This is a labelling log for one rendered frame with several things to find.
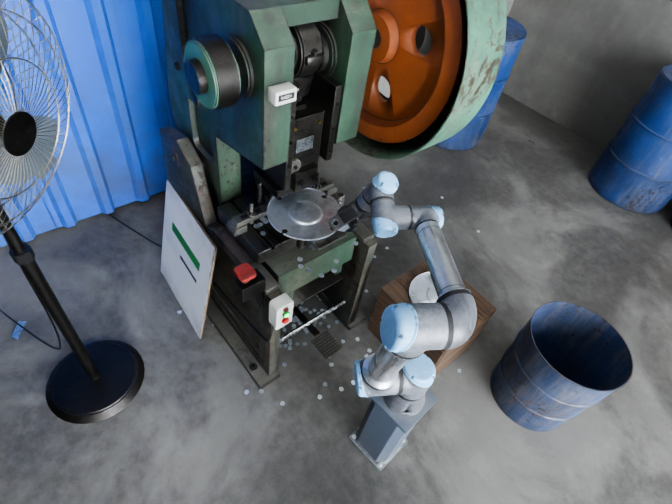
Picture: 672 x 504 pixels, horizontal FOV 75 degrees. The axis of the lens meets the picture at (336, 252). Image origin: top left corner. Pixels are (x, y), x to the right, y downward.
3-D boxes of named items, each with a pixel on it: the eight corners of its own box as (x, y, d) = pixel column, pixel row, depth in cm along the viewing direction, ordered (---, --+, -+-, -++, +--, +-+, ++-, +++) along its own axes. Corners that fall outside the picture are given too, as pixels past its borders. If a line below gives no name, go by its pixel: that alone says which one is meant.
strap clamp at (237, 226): (272, 220, 172) (272, 200, 165) (234, 237, 164) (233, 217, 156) (263, 211, 175) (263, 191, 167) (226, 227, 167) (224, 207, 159)
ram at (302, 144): (324, 184, 162) (334, 112, 141) (291, 198, 155) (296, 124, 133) (296, 159, 170) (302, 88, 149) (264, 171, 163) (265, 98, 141)
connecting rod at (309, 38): (323, 133, 147) (337, 27, 122) (293, 143, 141) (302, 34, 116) (287, 103, 157) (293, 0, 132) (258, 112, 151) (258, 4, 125)
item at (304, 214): (297, 179, 180) (297, 177, 179) (356, 211, 171) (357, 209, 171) (250, 215, 162) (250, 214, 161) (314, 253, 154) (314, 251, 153)
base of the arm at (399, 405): (432, 398, 158) (440, 386, 151) (405, 425, 150) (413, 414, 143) (401, 368, 165) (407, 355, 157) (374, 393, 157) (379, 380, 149)
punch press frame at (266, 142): (345, 304, 217) (417, 18, 119) (272, 348, 196) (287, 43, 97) (257, 211, 254) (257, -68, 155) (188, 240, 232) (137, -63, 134)
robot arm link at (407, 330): (396, 399, 146) (458, 339, 101) (352, 402, 144) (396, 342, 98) (390, 364, 153) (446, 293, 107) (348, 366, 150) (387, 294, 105)
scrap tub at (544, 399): (586, 401, 216) (650, 353, 181) (541, 455, 195) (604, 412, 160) (516, 340, 236) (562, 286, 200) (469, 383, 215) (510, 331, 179)
